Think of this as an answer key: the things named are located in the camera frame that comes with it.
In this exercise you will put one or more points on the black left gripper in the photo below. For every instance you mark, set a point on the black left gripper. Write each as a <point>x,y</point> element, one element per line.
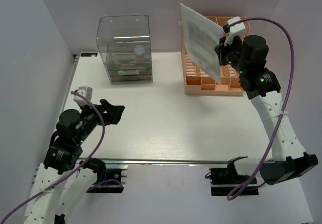
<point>113,113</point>

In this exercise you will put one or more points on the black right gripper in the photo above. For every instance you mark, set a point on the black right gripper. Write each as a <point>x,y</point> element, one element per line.
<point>221,49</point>

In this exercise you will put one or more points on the clear mesh zipper pouch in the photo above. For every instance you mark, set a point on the clear mesh zipper pouch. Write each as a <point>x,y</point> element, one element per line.
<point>201,36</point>

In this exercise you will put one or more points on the clear paper clip tub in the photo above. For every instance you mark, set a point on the clear paper clip tub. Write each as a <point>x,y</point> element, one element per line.
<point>139,51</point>

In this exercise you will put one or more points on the clear grey drawer organizer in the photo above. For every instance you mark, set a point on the clear grey drawer organizer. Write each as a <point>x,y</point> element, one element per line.
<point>116,38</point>

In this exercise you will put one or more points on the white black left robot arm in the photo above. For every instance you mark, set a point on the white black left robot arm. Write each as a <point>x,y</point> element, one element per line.
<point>66,179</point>

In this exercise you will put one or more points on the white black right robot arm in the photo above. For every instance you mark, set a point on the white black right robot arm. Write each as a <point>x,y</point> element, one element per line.
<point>289,158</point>

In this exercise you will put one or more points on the orange file rack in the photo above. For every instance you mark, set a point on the orange file rack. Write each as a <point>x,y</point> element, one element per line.
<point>198,82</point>

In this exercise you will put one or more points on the green highlighter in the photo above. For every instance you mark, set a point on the green highlighter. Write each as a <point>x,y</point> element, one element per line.
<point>128,72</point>

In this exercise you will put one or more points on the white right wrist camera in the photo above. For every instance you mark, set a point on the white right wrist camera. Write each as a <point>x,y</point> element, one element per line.
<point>233,31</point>

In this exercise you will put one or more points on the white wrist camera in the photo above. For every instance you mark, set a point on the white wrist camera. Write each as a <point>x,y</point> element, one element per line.
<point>233,31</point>
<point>85,92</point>

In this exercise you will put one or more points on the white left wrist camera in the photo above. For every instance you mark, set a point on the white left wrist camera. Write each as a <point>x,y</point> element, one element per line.
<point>85,92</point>

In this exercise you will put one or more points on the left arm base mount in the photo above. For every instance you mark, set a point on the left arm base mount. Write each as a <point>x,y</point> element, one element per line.
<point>111,181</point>

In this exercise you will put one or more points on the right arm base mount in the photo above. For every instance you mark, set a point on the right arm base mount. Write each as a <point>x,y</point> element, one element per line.
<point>222,181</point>

